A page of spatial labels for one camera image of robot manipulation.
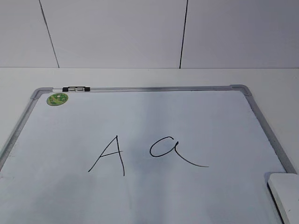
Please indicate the white board eraser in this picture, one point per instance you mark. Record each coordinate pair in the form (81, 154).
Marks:
(284, 188)

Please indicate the round green magnet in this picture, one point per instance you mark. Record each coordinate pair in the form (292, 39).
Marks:
(57, 99)

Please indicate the white board with aluminium frame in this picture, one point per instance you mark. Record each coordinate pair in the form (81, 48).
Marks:
(169, 155)

